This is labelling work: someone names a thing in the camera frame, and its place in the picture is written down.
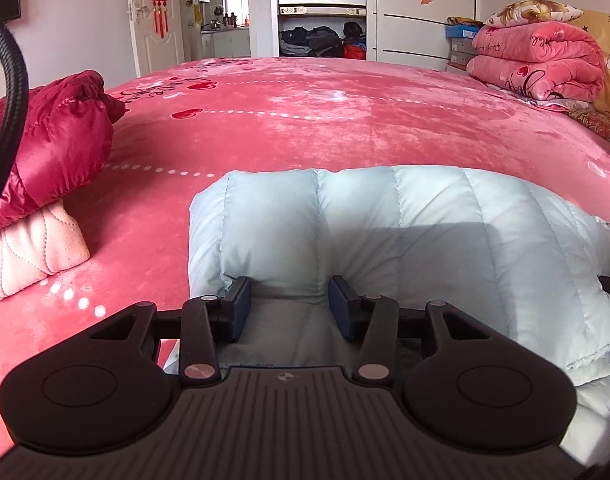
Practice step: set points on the pink heart print bed blanket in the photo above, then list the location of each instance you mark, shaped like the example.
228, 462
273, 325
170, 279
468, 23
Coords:
335, 110

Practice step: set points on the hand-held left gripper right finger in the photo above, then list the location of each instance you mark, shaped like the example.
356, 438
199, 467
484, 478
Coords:
342, 307

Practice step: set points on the dark red down jacket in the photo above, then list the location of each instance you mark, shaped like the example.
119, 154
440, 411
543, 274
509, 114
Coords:
60, 150

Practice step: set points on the folded pink fleece blanket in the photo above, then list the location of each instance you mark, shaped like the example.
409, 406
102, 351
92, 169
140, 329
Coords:
535, 50

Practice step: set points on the stack of boxes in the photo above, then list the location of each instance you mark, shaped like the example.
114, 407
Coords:
462, 52

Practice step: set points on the blue shoe box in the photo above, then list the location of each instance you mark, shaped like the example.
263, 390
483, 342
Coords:
462, 32

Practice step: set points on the pile of dark clothes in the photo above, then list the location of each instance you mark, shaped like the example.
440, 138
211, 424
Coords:
315, 40

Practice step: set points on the floral pillow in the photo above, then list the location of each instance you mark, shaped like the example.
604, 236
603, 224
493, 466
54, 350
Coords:
530, 12

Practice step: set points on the light blue down jacket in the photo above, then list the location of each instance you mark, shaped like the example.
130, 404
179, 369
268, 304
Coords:
435, 210

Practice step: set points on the yellow patterned cloth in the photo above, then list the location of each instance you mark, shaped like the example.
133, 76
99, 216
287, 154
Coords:
465, 21

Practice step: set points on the floral patterned quilt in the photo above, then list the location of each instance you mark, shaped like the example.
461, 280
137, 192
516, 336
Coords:
595, 122

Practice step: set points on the white door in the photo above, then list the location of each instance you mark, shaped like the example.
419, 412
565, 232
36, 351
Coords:
150, 55

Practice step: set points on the pink quilted garment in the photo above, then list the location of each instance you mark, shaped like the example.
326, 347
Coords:
30, 250

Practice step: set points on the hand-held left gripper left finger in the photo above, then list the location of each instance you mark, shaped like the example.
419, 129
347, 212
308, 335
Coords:
240, 307

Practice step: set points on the white kitchen cabinet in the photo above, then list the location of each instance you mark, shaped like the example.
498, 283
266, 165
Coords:
225, 42

